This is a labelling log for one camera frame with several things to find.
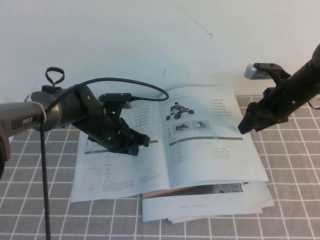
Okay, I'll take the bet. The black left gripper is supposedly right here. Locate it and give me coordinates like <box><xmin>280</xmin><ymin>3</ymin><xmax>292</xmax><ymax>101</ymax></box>
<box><xmin>87</xmin><ymin>117</ymin><xmax>151</xmax><ymax>157</ymax></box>

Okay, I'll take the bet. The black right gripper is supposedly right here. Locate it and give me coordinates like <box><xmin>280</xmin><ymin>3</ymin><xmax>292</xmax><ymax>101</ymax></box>
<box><xmin>237</xmin><ymin>79</ymin><xmax>302</xmax><ymax>135</ymax></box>

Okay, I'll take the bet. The white product catalogue book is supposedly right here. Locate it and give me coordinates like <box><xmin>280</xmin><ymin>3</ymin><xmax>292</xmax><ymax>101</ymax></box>
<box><xmin>69</xmin><ymin>83</ymin><xmax>270</xmax><ymax>203</ymax></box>

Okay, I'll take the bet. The brown cover book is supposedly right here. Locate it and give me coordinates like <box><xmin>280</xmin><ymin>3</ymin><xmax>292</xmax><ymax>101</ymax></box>
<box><xmin>141</xmin><ymin>186</ymin><xmax>213</xmax><ymax>200</ymax></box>

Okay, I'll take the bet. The grey white checked tablecloth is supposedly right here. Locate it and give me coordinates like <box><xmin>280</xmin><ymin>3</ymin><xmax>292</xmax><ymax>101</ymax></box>
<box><xmin>0</xmin><ymin>92</ymin><xmax>320</xmax><ymax>240</ymax></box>

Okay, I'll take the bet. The white booklet with web address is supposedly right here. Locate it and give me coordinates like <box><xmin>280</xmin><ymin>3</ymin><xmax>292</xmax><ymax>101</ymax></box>
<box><xmin>141</xmin><ymin>192</ymin><xmax>250</xmax><ymax>222</ymax></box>

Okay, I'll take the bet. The beige edged booklet stack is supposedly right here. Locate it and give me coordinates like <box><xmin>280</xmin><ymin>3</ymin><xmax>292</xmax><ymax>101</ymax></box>
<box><xmin>166</xmin><ymin>181</ymin><xmax>276</xmax><ymax>225</ymax></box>

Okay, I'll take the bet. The black left camera bracket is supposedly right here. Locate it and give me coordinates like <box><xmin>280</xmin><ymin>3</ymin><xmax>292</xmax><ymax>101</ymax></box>
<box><xmin>101</xmin><ymin>99</ymin><xmax>125</xmax><ymax>121</ymax></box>

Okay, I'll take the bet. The black camera bracket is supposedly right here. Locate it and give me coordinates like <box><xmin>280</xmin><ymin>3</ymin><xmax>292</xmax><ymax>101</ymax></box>
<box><xmin>101</xmin><ymin>99</ymin><xmax>125</xmax><ymax>121</ymax></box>
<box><xmin>253</xmin><ymin>62</ymin><xmax>292</xmax><ymax>88</ymax></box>

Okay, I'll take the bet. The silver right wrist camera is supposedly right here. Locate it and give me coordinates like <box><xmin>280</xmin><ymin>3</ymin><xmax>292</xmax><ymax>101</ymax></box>
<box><xmin>244</xmin><ymin>63</ymin><xmax>272</xmax><ymax>80</ymax></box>

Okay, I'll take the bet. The black right camera bracket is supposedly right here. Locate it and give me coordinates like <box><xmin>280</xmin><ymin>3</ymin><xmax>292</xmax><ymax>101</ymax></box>
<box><xmin>253</xmin><ymin>62</ymin><xmax>292</xmax><ymax>88</ymax></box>

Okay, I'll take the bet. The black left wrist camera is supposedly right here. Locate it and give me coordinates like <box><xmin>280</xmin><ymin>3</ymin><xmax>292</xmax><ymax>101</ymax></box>
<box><xmin>98</xmin><ymin>92</ymin><xmax>137</xmax><ymax>110</ymax></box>

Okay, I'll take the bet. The white cable tie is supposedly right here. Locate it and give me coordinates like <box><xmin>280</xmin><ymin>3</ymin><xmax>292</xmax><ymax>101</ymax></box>
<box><xmin>27</xmin><ymin>98</ymin><xmax>48</xmax><ymax>121</ymax></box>

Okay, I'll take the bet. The black strap loop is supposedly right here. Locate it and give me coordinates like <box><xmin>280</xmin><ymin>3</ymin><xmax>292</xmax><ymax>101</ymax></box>
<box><xmin>45</xmin><ymin>66</ymin><xmax>65</xmax><ymax>87</ymax></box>

